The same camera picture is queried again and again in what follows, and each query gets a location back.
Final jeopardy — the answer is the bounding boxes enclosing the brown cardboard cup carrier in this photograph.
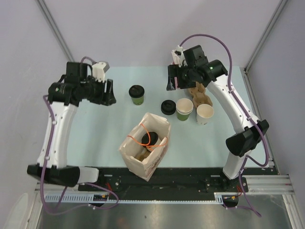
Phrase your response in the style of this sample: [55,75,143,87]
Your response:
[187,82,213,109]

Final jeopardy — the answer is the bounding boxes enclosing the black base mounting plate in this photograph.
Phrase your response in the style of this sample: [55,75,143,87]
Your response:
[78,167,278,193]

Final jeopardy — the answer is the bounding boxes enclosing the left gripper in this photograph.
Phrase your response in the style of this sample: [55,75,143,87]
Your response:
[81,75,116,106]

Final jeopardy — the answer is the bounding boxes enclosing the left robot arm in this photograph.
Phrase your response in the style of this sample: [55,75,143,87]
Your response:
[27,62,116,191]

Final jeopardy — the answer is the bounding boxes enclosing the black coffee cup lid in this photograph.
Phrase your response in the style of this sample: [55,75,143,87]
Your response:
[129,85,145,99]

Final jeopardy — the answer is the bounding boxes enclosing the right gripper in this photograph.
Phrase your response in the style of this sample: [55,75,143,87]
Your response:
[167,63,196,91]

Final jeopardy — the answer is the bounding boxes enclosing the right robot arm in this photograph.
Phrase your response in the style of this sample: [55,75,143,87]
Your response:
[166,45,269,191]

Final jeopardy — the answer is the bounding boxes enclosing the stack of black lids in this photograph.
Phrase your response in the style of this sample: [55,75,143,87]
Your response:
[161,100,176,115]

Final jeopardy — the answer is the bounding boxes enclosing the white cable duct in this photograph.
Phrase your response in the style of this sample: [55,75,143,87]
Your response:
[45,189,240,204]

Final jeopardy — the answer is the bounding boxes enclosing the brown paper takeout bag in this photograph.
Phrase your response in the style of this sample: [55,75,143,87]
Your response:
[119,113,171,181]

